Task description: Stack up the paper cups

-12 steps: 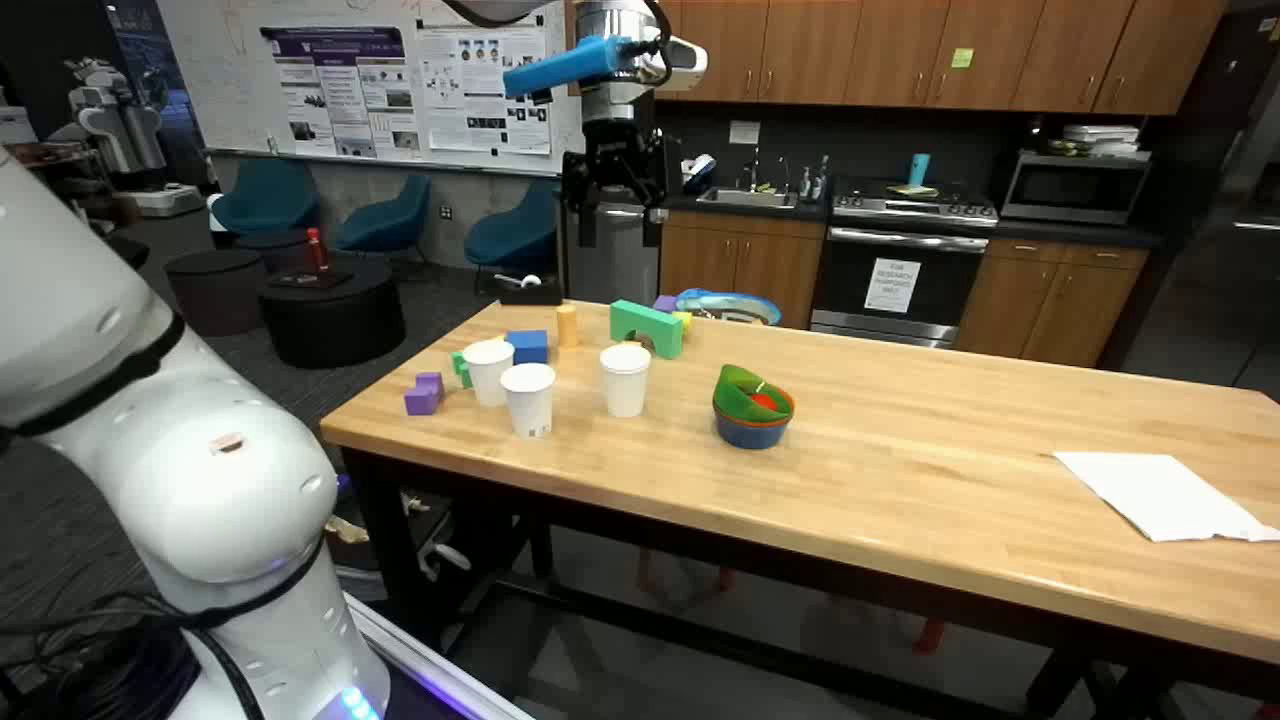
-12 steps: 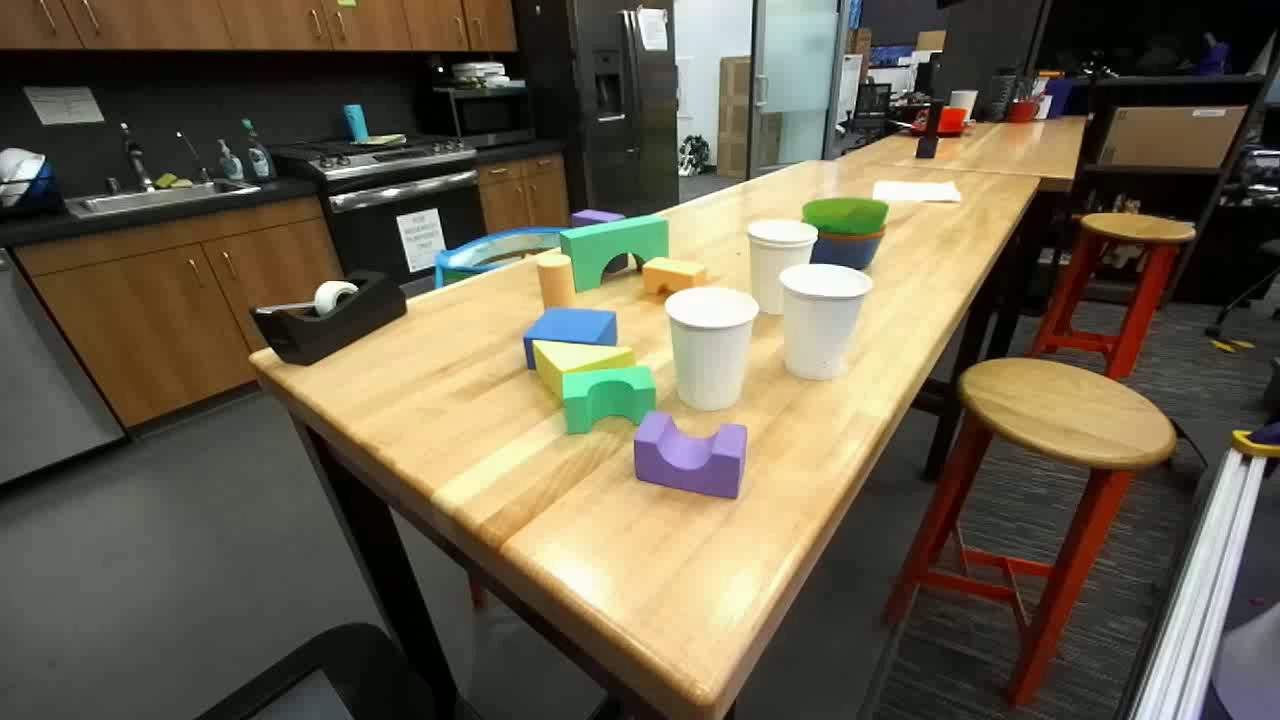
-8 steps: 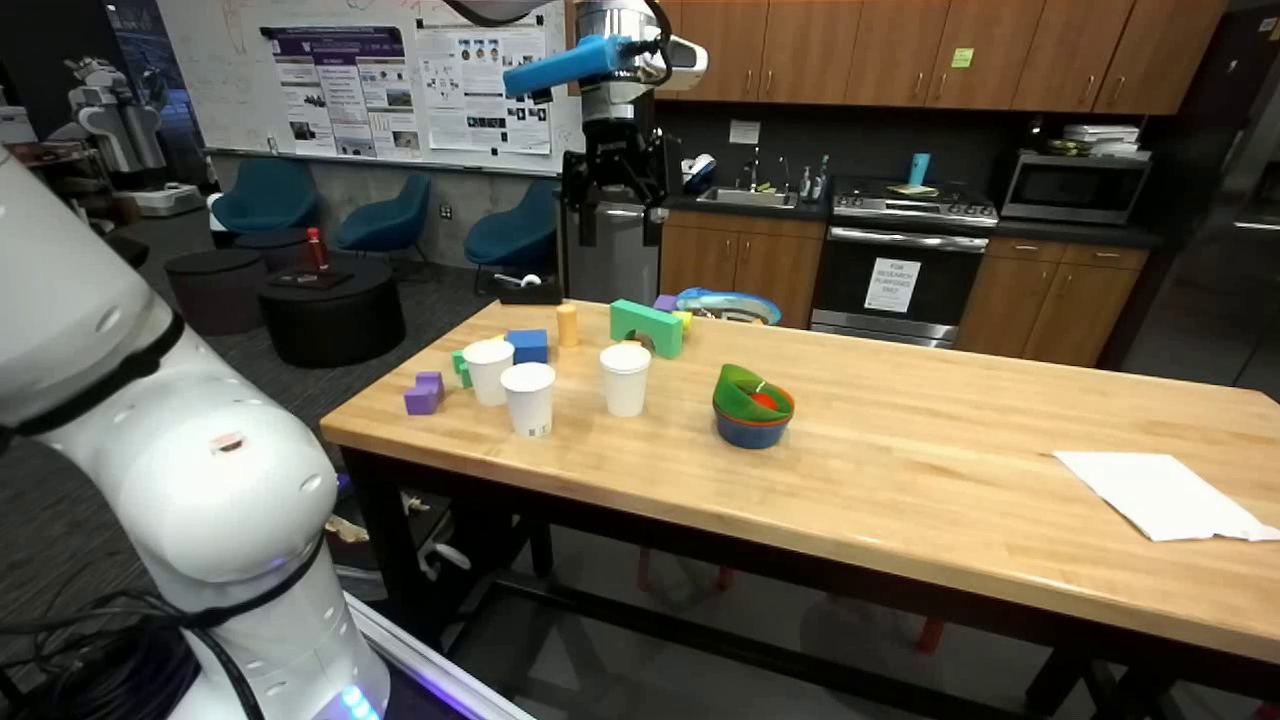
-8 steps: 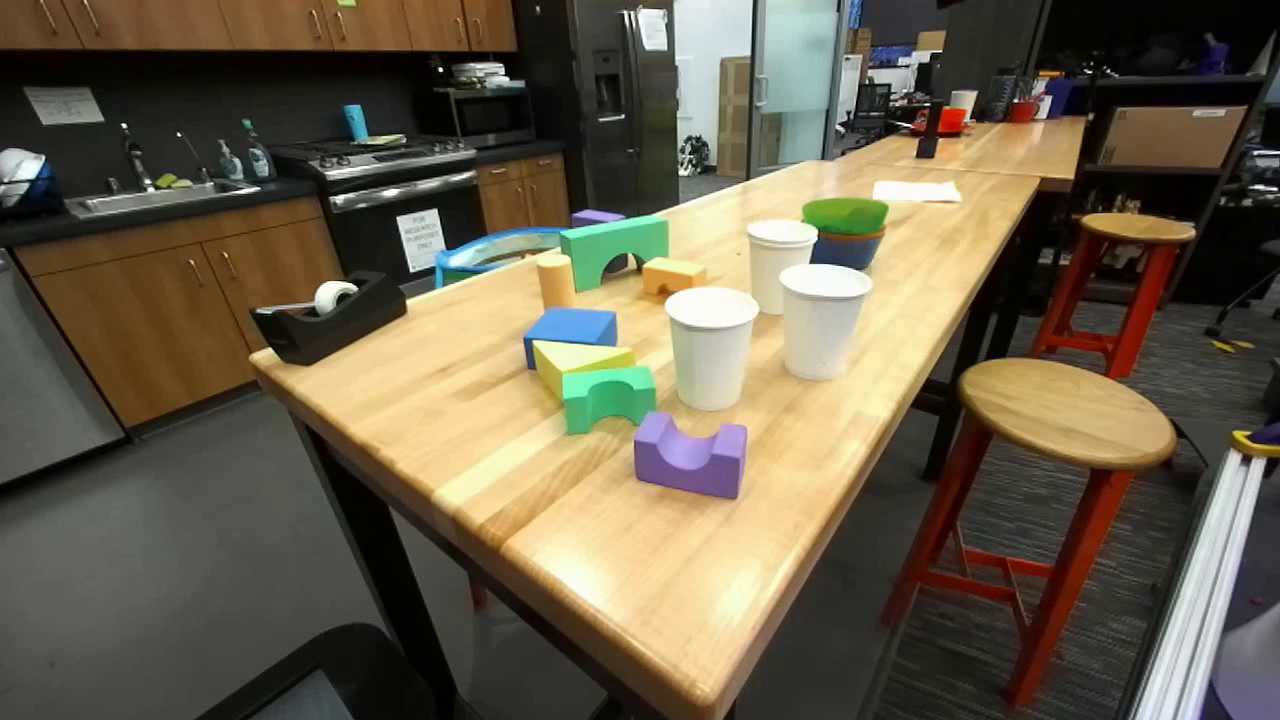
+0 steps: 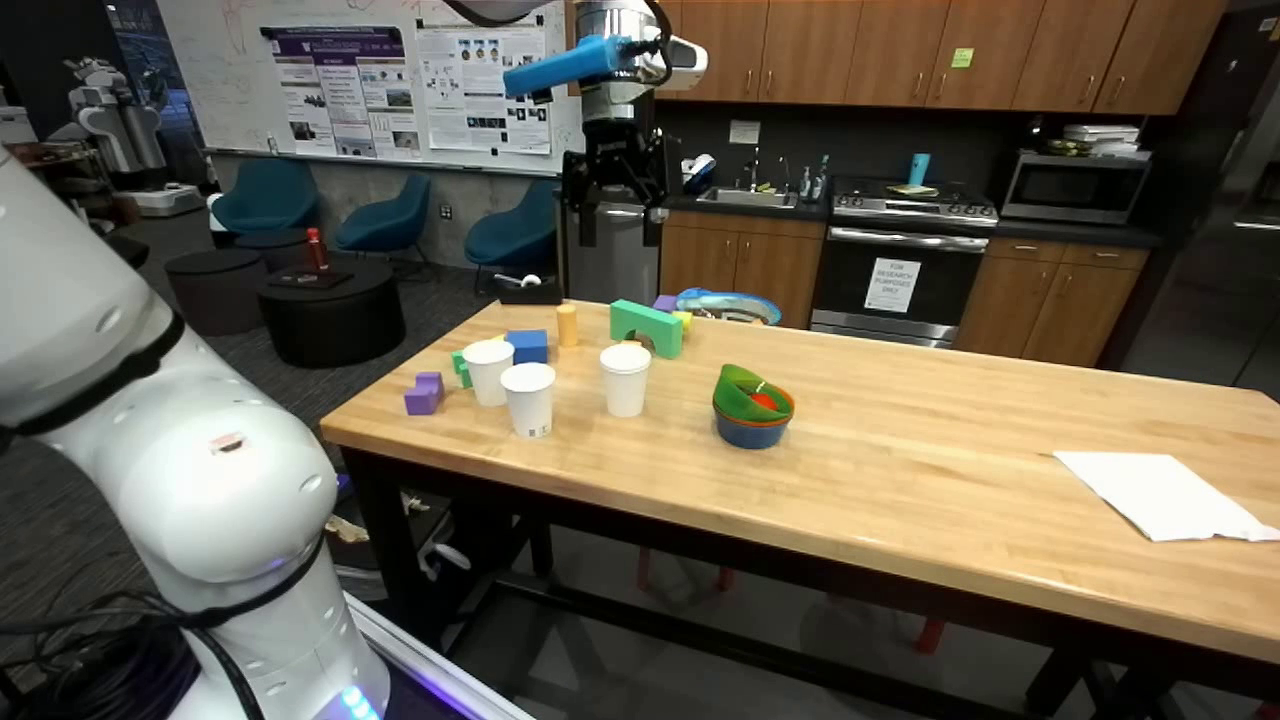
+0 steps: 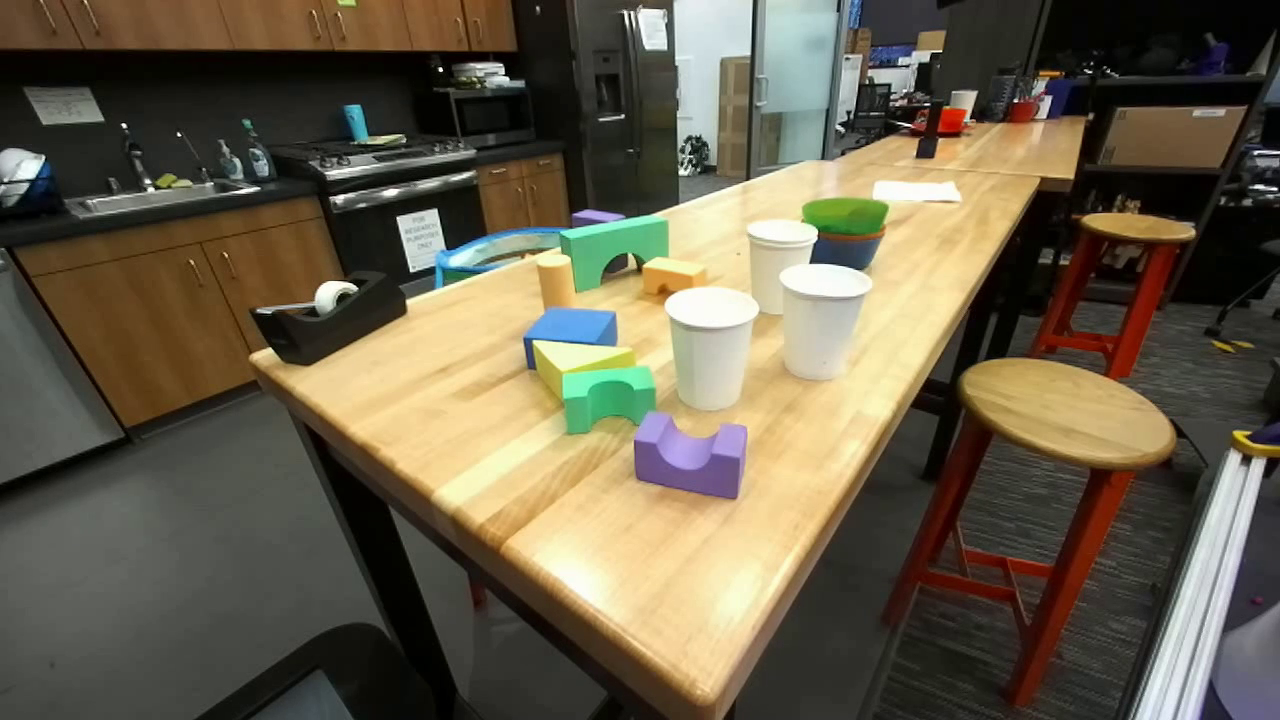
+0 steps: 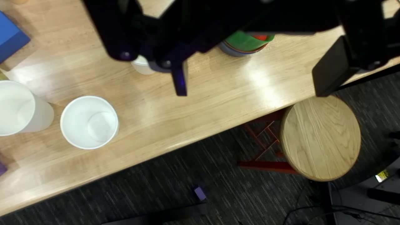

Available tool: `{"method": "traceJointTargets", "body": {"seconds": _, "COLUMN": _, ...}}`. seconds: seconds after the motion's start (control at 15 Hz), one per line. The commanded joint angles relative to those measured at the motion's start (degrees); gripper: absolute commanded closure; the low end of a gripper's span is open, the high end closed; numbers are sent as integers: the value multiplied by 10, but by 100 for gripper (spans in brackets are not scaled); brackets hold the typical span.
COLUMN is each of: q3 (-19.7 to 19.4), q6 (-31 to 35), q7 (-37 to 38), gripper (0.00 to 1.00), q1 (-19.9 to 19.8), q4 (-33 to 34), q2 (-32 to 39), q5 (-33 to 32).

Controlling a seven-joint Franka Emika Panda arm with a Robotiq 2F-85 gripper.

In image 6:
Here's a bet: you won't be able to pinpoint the black framed screen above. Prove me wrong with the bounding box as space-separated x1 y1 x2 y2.
196 621 452 720

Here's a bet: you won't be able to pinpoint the stacked dishes on microwave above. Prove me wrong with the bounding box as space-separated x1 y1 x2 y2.
449 57 514 91

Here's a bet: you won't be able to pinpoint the wooden cylinder block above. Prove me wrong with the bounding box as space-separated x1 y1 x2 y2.
536 252 579 311

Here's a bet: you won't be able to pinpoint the blue chair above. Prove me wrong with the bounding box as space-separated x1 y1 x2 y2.
431 220 573 290

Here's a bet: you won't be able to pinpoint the white paper cup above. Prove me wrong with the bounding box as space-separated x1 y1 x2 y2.
659 282 764 415
744 214 824 318
774 259 875 382

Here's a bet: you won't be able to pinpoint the blue foam block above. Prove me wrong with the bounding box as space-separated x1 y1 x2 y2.
520 303 624 371

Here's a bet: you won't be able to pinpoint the stainless steel oven range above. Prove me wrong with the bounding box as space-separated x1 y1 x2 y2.
273 132 486 287

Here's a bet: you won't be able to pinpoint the black cart with brown panel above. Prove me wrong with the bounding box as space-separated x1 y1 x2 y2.
1073 71 1277 307

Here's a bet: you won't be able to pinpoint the clear soap bottle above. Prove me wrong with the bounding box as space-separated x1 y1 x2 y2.
240 114 280 185
213 134 249 189

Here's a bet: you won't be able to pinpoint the white paper on refrigerator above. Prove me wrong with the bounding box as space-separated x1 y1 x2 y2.
633 5 675 57

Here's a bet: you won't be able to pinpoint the black metal table frame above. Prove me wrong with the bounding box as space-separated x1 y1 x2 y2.
282 185 1056 720

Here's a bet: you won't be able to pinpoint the small green foam arch block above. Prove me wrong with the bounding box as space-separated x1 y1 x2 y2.
555 365 659 441

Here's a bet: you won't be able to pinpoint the white paper sign on oven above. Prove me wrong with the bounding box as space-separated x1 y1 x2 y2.
393 203 452 279

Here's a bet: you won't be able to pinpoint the green plastic bowl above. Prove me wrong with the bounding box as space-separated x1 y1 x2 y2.
798 194 892 242

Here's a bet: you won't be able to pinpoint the clear tape roll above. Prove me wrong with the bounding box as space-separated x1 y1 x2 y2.
312 277 362 318

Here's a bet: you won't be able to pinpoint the white wall plate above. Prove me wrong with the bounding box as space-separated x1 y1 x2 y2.
20 84 109 132

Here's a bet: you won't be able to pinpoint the black tape dispenser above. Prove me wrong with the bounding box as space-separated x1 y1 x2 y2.
249 268 413 367

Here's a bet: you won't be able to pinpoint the yellow foam block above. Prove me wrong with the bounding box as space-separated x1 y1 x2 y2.
531 337 639 398

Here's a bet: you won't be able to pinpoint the black upright object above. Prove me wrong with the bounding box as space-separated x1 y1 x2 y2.
913 97 947 163

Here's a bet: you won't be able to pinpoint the red bowl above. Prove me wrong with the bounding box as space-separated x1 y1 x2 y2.
916 100 970 141

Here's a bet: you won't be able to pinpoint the black refrigerator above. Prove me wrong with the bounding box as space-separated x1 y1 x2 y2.
513 0 682 214

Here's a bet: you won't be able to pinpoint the cardboard boxes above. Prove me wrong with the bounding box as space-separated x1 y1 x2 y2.
710 52 760 185

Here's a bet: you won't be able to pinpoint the kitchen faucet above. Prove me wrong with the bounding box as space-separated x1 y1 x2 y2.
114 119 213 194

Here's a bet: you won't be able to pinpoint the red wooden stool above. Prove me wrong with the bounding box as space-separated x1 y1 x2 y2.
1032 206 1200 382
880 353 1184 712

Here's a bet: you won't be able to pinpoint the red container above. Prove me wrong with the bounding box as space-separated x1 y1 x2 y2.
1005 91 1056 126

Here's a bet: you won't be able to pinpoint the white paper sheet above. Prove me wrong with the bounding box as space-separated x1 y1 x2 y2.
868 177 969 206

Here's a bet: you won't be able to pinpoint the yellow purple tool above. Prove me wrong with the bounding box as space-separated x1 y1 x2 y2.
1228 420 1280 462

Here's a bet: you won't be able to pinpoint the blue plastic bowl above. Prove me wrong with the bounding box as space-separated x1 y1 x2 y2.
809 232 888 277

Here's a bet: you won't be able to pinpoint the wooden base cabinet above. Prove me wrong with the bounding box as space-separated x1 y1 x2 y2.
11 194 347 430
470 146 575 239

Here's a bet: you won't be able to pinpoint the grey dishwasher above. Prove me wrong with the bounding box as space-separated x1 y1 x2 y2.
0 242 127 492

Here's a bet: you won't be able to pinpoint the orange foam arch block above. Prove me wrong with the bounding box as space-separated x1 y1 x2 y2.
639 256 710 298

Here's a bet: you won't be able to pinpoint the steel kitchen sink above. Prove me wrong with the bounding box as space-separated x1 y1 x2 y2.
61 178 268 224

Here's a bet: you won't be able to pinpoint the purple foam arch block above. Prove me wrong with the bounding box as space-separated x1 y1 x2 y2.
633 406 752 502

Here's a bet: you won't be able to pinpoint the black kitchen countertop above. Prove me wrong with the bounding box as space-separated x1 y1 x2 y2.
0 134 575 252

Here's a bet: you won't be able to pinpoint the black microwave oven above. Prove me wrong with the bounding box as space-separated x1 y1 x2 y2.
421 80 538 144

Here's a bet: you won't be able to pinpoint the white metal rail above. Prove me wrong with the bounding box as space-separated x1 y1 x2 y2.
1122 444 1270 720

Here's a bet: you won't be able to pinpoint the wooden wall cabinets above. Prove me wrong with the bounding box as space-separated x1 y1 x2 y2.
0 0 520 57

